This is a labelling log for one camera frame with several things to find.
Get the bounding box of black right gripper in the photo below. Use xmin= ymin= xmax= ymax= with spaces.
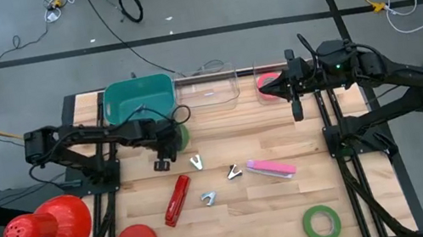
xmin=255 ymin=55 xmax=323 ymax=105

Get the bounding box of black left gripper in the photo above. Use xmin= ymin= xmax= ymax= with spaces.
xmin=127 ymin=113 xmax=185 ymax=166

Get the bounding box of pink tape roll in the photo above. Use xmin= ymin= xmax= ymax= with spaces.
xmin=254 ymin=70 xmax=287 ymax=105

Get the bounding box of teal staple remover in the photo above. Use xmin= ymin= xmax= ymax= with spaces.
xmin=189 ymin=153 xmax=206 ymax=172

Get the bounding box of red stapler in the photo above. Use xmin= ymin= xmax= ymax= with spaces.
xmin=157 ymin=173 xmax=199 ymax=229

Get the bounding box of light blue staple remover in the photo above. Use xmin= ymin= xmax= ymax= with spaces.
xmin=199 ymin=189 xmax=219 ymax=209

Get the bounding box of pink stapler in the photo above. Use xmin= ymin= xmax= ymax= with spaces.
xmin=245 ymin=152 xmax=299 ymax=186

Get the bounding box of teal plastic bin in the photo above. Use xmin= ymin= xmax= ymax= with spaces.
xmin=98 ymin=71 xmax=181 ymax=131

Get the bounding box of long black cable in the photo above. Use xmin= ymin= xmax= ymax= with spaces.
xmin=82 ymin=0 xmax=177 ymax=87

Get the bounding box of coiled black cable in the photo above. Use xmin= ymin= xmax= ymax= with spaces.
xmin=118 ymin=0 xmax=146 ymax=25

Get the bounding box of black table frame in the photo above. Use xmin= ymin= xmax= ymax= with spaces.
xmin=56 ymin=39 xmax=423 ymax=237

